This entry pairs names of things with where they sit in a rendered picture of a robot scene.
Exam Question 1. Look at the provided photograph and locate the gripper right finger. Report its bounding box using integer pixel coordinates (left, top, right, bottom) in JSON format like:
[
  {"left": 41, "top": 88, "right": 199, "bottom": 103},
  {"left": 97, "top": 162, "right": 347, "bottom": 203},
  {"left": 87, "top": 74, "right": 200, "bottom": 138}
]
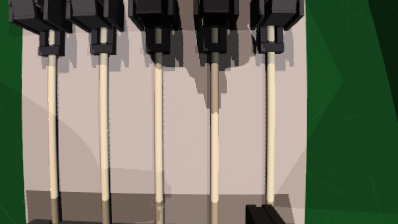
[{"left": 259, "top": 204, "right": 286, "bottom": 224}]

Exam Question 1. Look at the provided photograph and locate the beige flexible cable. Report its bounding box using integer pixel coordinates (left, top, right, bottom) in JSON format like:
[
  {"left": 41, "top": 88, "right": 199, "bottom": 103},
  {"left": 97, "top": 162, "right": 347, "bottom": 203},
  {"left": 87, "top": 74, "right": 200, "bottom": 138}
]
[{"left": 100, "top": 28, "right": 111, "bottom": 224}]

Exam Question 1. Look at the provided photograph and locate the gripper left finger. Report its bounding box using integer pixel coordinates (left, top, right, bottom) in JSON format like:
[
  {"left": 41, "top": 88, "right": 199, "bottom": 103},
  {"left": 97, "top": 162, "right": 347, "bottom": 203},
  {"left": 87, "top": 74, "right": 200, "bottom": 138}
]
[{"left": 245, "top": 205, "right": 269, "bottom": 224}]

